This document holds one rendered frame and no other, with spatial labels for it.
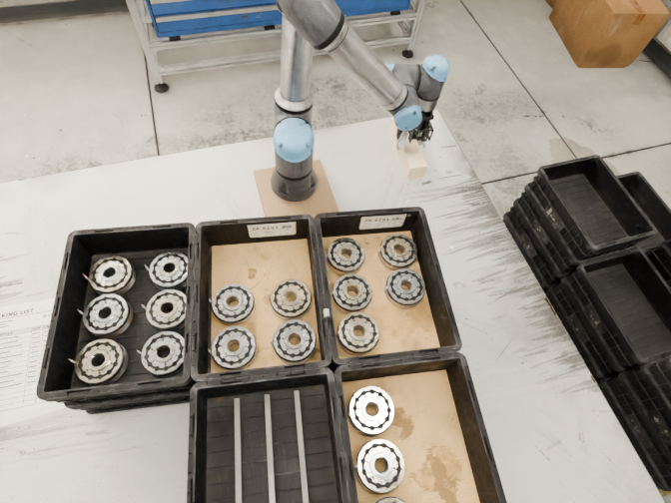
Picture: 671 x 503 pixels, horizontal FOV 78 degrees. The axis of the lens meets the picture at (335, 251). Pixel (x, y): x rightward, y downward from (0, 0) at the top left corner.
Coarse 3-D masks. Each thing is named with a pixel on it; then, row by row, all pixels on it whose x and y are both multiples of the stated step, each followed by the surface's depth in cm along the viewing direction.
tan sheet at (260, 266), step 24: (216, 264) 111; (240, 264) 111; (264, 264) 112; (288, 264) 112; (216, 288) 108; (264, 288) 109; (312, 288) 110; (264, 312) 105; (312, 312) 106; (264, 336) 102; (264, 360) 100; (312, 360) 100
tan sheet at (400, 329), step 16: (368, 240) 118; (368, 256) 115; (416, 256) 117; (368, 272) 113; (384, 272) 113; (384, 304) 109; (336, 320) 106; (384, 320) 107; (400, 320) 107; (416, 320) 107; (432, 320) 108; (384, 336) 105; (400, 336) 105; (416, 336) 105; (432, 336) 106; (384, 352) 103
